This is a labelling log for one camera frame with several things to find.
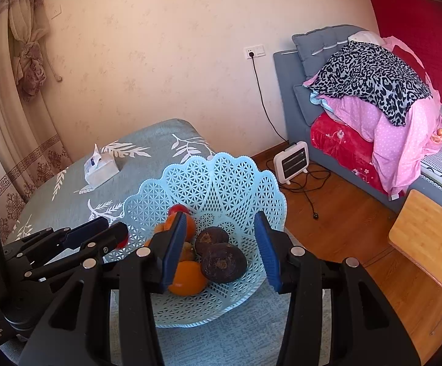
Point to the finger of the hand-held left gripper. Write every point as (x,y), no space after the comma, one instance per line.
(87,228)
(106,238)

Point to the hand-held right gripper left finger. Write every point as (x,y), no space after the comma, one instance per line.
(177,246)

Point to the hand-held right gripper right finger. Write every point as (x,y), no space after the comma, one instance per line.
(266,253)

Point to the yellow-brown fruit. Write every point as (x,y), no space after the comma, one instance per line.
(188,252)

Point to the small red fruit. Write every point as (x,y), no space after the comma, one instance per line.
(178,210)
(122,243)

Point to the large orange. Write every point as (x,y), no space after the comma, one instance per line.
(190,227)

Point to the dark purple round fruit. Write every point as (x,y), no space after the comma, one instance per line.
(224,263)
(211,238)

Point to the light blue plastic fruit basket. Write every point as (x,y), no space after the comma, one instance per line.
(221,183)

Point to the blue white tissue pack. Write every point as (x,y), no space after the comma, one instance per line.
(100,169)

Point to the white electric heater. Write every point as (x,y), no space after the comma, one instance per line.
(291,162)

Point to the teal leaf-print tablecloth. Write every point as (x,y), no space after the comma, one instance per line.
(144,137)

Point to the red floral blanket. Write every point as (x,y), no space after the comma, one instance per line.
(339,145)

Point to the grey pillow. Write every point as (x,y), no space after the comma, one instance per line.
(303,105)

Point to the patterned beige curtain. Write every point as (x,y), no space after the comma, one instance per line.
(26,84)

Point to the light blue cloth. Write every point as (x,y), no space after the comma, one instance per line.
(320,103)

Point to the wooden stool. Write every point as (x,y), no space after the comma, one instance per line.
(430,236)

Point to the pile of clothes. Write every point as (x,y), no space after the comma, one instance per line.
(392,141)

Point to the leopard print cloth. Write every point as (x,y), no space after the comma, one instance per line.
(373,80)

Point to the small orange toy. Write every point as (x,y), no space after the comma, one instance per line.
(440,135)

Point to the grey quilted cushion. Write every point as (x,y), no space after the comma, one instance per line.
(316,44)

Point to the white pillow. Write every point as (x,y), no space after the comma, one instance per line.
(365,38)

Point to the red headboard panel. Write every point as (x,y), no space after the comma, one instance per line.
(426,45)

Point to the white wall socket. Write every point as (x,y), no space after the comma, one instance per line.
(254,52)

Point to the white wall switch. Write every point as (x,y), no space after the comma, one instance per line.
(56,12)

